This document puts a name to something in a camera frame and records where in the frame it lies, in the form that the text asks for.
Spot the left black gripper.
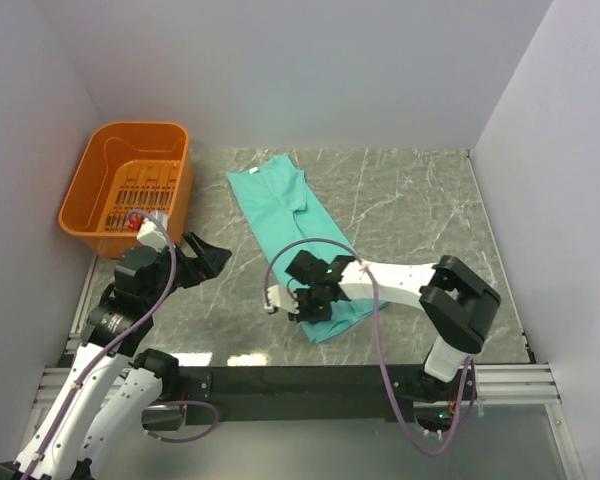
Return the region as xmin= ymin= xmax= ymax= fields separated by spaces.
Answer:
xmin=144 ymin=229 xmax=231 ymax=310

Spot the teal t shirt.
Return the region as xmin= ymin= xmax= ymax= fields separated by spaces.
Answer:
xmin=226 ymin=154 xmax=373 ymax=343

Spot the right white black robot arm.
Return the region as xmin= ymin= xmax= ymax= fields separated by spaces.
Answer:
xmin=267 ymin=250 xmax=501 ymax=399

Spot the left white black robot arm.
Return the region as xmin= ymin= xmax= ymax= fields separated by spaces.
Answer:
xmin=0 ymin=232 xmax=232 ymax=479

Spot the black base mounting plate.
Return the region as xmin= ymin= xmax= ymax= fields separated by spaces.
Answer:
xmin=179 ymin=364 xmax=431 ymax=426

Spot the orange plastic basket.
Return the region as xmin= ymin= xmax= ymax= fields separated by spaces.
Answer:
xmin=58 ymin=122 xmax=194 ymax=259

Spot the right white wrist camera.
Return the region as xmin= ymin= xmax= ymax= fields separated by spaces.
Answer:
xmin=264 ymin=284 xmax=298 ymax=314

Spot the aluminium frame rail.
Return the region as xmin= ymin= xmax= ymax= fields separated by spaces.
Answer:
xmin=10 ymin=259 xmax=586 ymax=480

